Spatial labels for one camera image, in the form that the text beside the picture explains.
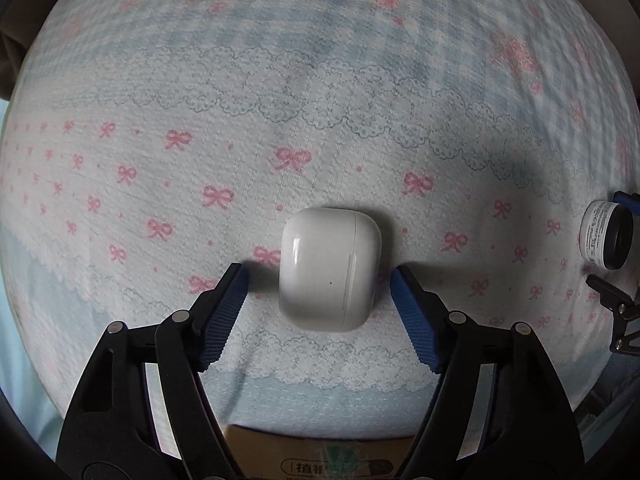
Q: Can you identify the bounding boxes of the bow-print checked bedsheet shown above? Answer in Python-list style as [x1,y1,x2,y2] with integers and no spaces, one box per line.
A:
[0,0,640,442]

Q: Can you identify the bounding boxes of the white earbuds case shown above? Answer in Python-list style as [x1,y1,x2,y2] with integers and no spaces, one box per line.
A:
[277,206,380,334]

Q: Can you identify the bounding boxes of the cardboard box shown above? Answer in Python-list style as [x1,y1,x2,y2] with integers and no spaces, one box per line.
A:
[223,423,417,480]

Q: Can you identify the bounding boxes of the grey-brown window curtain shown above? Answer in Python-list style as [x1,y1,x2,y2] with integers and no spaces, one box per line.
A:
[0,10,29,102]

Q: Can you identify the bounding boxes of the black-lid white jar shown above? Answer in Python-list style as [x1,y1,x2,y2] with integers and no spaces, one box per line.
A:
[577,199,635,271]

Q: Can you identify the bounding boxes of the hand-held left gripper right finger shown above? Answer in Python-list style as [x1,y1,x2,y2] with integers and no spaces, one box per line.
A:
[390,264,584,480]

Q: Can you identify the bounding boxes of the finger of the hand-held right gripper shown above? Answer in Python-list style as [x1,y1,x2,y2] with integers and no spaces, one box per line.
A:
[611,189,640,222]
[585,272,640,357]

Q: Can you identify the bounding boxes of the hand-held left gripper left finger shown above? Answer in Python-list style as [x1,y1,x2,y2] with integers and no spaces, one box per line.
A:
[56,261,248,480]

